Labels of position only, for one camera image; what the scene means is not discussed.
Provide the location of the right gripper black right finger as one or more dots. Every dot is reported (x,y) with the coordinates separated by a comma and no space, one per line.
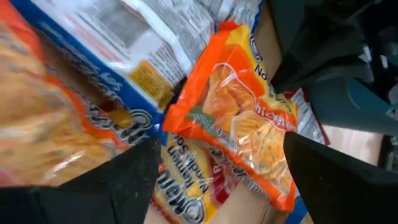
(342,193)

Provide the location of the red Maruchan ramen packet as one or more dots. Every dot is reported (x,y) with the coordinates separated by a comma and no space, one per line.
(186,174)
(308,118)

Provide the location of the dark teal plastic bin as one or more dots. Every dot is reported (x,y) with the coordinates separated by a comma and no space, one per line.
(342,102)

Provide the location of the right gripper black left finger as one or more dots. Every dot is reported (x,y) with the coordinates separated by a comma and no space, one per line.
(93,202)

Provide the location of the black aluminium table frame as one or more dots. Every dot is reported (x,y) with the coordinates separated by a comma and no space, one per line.
(388,152)

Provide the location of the blue Maruchan ramen packet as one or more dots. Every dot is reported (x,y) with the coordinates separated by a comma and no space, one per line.
(295,213)
(140,46)

